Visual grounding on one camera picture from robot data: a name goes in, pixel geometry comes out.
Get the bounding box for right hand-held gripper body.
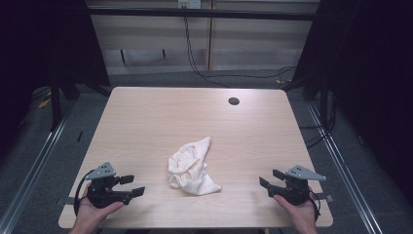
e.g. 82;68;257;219
267;165;326;207

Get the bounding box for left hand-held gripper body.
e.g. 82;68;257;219
85;161;134;209

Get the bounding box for white towel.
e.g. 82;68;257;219
167;136;222;196

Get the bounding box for person's right hand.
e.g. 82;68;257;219
272;194;318;227

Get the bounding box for person's left hand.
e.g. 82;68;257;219
75;183;125;230

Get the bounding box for grey tape strip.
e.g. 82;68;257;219
56;196;77;207
313;192;334;203

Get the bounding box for black stand leg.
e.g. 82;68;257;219
49;76;63;132

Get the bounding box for black curtain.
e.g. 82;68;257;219
290;0;413;199
0;0;111;157

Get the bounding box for black horizontal bar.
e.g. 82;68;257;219
87;7;320;21

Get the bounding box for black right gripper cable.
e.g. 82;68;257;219
306;189;322;222

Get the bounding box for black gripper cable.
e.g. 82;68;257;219
306;189;322;222
73;169;95;216

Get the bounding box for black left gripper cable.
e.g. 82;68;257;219
73;169;95;216

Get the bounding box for metal floor rail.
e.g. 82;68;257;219
0;105;72;234
306;100;386;234

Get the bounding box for black floor cables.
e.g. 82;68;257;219
298;92;338;150

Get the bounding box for long black hanging cable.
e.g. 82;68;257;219
183;16;297;89

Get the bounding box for white wall outlet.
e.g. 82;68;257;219
177;0;203;10

